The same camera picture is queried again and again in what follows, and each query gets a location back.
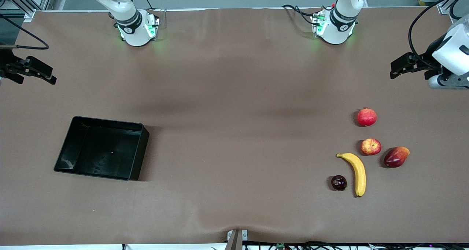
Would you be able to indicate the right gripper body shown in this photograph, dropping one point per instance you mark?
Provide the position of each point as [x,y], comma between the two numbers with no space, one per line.
[8,65]

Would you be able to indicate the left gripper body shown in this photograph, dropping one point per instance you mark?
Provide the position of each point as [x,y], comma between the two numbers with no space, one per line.
[427,58]

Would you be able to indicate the red yellow apple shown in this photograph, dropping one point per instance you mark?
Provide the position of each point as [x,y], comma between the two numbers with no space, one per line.
[371,146]

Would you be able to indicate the black plastic box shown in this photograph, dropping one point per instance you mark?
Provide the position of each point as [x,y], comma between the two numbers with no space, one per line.
[102,147]

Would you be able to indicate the yellow banana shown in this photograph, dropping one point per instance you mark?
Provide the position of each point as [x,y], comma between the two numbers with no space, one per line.
[359,173]

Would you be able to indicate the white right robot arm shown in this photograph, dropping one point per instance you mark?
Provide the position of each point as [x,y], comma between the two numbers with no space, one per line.
[128,26]

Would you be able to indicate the red pomegranate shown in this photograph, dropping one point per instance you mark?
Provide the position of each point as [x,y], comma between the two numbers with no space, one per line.
[366,117]

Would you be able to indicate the red yellow mango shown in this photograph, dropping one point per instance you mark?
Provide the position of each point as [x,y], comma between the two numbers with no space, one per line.
[395,157]

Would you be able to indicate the dark purple round fruit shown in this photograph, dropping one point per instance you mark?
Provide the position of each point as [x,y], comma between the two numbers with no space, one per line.
[339,183]

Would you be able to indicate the brown table cover sheet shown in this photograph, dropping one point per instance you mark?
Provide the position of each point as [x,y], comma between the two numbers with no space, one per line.
[220,191]

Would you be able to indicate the small green circuit board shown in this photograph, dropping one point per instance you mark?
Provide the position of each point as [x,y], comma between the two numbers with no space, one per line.
[280,245]

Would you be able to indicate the metal bracket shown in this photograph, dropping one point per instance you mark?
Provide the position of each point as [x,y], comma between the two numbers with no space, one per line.
[236,241]

